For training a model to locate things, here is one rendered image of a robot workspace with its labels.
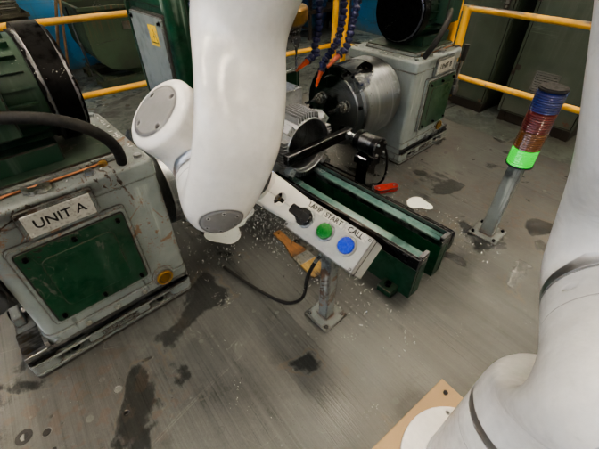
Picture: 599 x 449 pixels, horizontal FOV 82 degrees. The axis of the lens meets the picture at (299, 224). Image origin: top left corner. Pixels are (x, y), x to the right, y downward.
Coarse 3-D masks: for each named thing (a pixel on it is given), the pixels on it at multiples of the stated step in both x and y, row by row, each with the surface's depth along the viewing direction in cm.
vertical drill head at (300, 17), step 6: (300, 6) 82; (306, 6) 82; (300, 12) 80; (306, 12) 82; (300, 18) 81; (306, 18) 83; (294, 24) 80; (300, 24) 82; (294, 30) 85; (300, 30) 86; (294, 36) 86; (300, 36) 87; (294, 42) 87
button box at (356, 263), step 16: (320, 208) 63; (288, 224) 66; (336, 224) 61; (304, 240) 63; (320, 240) 61; (336, 240) 60; (368, 240) 57; (336, 256) 59; (352, 256) 58; (368, 256) 58; (352, 272) 57
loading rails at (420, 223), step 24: (312, 192) 96; (336, 192) 101; (360, 192) 96; (360, 216) 88; (384, 216) 91; (408, 216) 88; (384, 240) 80; (408, 240) 88; (432, 240) 82; (384, 264) 84; (408, 264) 78; (432, 264) 86; (384, 288) 83; (408, 288) 81
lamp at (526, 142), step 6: (522, 132) 80; (516, 138) 83; (522, 138) 81; (528, 138) 80; (534, 138) 79; (540, 138) 79; (516, 144) 83; (522, 144) 81; (528, 144) 80; (534, 144) 80; (540, 144) 80; (522, 150) 82; (528, 150) 81; (534, 150) 81; (540, 150) 82
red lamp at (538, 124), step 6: (528, 114) 78; (534, 114) 77; (540, 114) 76; (558, 114) 76; (528, 120) 78; (534, 120) 77; (540, 120) 76; (546, 120) 76; (552, 120) 76; (522, 126) 80; (528, 126) 79; (534, 126) 78; (540, 126) 77; (546, 126) 77; (552, 126) 78; (528, 132) 79; (534, 132) 78; (540, 132) 78; (546, 132) 78
